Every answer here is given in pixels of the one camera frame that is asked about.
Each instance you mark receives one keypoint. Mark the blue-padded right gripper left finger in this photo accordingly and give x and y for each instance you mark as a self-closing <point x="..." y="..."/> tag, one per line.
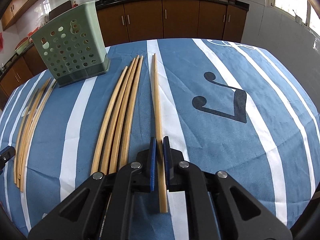
<point x="147" y="174"/>

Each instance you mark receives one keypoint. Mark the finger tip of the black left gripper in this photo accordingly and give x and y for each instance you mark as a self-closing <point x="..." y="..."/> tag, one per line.
<point x="5" y="155"/>

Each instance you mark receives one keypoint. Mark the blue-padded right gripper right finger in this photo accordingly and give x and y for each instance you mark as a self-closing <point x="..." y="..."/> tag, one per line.
<point x="172" y="158"/>

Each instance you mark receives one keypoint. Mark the wooden chopstick group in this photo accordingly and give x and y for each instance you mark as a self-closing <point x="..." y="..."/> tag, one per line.
<point x="129" y="116"/>
<point x="113" y="122"/>
<point x="104" y="125"/>
<point x="33" y="126"/>
<point x="20" y="132"/>
<point x="121" y="116"/>
<point x="27" y="128"/>
<point x="28" y="118"/>

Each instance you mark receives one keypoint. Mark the brown kitchen base cabinets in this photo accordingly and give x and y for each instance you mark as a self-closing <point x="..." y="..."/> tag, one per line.
<point x="139" y="20"/>

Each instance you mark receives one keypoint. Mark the blue white striped tablecloth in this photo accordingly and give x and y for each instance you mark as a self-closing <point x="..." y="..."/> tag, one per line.
<point x="225" y="106"/>

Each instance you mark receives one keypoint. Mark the brown left side cabinets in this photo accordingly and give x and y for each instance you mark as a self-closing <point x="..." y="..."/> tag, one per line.
<point x="23" y="68"/>

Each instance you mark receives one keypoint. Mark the green perforated utensil holder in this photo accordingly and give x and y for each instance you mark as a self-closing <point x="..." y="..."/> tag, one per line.
<point x="71" y="45"/>

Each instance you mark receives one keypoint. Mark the window with frame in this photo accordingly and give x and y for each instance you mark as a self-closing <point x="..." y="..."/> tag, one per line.
<point x="301" y="10"/>

